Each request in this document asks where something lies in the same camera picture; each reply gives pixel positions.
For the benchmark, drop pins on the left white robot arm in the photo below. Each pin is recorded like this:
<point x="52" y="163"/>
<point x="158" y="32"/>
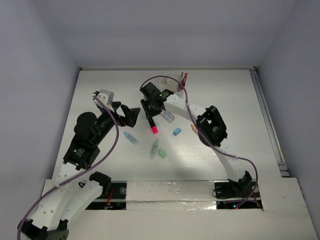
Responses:
<point x="52" y="214"/>

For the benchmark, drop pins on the blue pastel highlighter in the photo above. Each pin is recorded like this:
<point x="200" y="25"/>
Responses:
<point x="131" y="138"/>

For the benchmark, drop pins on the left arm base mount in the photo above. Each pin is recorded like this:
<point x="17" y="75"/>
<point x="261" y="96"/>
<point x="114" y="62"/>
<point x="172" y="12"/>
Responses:
<point x="115" y="201"/>

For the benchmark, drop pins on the green marker cap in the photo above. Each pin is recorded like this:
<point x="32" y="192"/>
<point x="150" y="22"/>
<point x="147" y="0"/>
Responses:
<point x="162" y="153"/>

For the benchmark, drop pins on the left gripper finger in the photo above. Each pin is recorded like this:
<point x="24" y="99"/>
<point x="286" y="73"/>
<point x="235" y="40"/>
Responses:
<point x="114" y="106"/>
<point x="130" y="116"/>

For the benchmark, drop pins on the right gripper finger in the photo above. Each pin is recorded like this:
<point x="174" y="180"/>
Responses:
<point x="156" y="112"/>
<point x="146" y="115"/>

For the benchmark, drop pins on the orange pastel highlighter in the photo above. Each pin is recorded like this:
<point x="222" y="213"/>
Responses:
<point x="194" y="129"/>

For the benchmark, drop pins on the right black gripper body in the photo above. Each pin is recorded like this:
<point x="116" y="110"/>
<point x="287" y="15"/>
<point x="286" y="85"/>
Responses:
<point x="148" y="105"/>

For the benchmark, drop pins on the clear spray bottle blue cap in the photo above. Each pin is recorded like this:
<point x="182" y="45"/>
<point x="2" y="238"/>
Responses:
<point x="168" y="116"/>

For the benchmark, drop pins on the white round desk organizer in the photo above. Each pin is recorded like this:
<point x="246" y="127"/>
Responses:
<point x="172" y="85"/>

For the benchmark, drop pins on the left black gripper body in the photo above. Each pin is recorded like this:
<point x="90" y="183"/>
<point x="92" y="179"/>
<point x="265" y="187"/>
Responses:
<point x="119" y="113"/>

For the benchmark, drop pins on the pink black highlighter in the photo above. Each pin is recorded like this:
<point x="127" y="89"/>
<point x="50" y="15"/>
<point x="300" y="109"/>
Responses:
<point x="153" y="126"/>

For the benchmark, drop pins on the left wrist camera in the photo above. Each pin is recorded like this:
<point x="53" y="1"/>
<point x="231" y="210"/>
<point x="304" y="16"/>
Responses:
<point x="105" y="96"/>

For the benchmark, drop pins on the red pen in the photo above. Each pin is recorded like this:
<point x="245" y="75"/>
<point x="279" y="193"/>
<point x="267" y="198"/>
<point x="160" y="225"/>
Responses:
<point x="183" y="81"/>

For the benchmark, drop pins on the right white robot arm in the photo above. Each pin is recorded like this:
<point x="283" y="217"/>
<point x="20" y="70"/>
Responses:
<point x="211" y="130"/>

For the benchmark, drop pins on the blue marker cap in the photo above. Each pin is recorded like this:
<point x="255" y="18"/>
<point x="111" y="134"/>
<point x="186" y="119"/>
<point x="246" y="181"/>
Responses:
<point x="177" y="131"/>

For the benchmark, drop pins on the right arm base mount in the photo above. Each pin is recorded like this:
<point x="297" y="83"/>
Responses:
<point x="228" y="199"/>

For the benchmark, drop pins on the green pastel highlighter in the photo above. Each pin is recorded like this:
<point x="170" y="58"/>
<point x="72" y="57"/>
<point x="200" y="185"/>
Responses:
<point x="153" y="150"/>

